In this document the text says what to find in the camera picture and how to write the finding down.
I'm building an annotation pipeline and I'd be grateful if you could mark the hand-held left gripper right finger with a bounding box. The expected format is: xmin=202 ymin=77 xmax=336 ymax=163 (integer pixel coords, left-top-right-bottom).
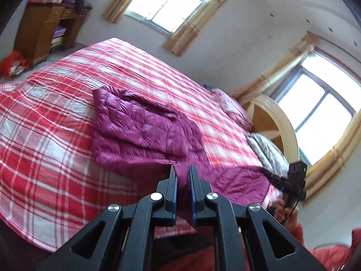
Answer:
xmin=188 ymin=164 xmax=328 ymax=271

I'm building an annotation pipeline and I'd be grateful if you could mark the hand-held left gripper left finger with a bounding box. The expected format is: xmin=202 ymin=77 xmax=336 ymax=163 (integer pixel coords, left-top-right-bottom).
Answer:
xmin=37 ymin=165 xmax=179 ymax=271

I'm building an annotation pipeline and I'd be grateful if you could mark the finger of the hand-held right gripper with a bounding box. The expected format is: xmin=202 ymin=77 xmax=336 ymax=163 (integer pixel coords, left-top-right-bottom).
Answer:
xmin=259 ymin=169 xmax=287 ymax=191

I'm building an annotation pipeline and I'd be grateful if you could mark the purple down jacket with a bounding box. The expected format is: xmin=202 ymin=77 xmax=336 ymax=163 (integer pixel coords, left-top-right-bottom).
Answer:
xmin=91 ymin=86 xmax=280 ymax=229

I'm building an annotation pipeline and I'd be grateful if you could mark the person's right forearm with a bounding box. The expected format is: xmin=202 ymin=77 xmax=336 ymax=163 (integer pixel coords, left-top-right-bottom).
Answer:
xmin=290 ymin=222 xmax=305 ymax=246

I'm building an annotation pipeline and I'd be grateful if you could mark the person's right hand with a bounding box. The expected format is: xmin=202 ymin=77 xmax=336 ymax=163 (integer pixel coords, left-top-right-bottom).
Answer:
xmin=274 ymin=198 xmax=300 ymax=230

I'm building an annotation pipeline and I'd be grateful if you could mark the grey striped pillow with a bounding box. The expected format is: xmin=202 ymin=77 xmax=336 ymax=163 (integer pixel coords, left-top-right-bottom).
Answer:
xmin=248 ymin=133 xmax=289 ymax=177

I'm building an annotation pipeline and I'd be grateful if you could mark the wooden headboard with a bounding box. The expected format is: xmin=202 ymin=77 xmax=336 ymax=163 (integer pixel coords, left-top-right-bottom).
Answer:
xmin=241 ymin=94 xmax=300 ymax=164

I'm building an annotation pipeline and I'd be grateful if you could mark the large window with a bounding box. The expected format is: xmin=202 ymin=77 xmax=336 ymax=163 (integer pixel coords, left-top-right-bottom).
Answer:
xmin=275 ymin=49 xmax=361 ymax=167

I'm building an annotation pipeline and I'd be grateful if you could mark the pink quilt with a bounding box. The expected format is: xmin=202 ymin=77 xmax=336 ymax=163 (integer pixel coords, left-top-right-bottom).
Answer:
xmin=211 ymin=88 xmax=254 ymax=132

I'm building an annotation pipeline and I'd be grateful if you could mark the bed with red plaid sheet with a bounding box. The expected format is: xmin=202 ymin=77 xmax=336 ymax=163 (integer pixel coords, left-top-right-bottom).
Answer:
xmin=0 ymin=37 xmax=282 ymax=253

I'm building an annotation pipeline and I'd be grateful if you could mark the sliding window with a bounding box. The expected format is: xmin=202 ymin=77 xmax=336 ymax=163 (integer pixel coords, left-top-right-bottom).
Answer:
xmin=124 ymin=0 xmax=223 ymax=37

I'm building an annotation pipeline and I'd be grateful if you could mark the stack of books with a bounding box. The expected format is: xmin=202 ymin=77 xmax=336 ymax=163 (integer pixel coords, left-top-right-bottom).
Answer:
xmin=50 ymin=27 xmax=67 ymax=53

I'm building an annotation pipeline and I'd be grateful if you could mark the red plastic bag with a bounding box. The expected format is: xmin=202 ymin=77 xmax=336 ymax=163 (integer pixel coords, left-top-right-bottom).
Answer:
xmin=0 ymin=50 xmax=30 ymax=77

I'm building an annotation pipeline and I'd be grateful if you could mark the wooden desk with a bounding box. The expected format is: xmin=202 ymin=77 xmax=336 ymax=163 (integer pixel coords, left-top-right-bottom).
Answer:
xmin=14 ymin=1 xmax=91 ymax=68

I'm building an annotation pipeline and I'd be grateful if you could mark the black cable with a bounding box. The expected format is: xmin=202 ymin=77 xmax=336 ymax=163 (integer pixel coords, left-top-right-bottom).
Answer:
xmin=283 ymin=202 xmax=300 ymax=227

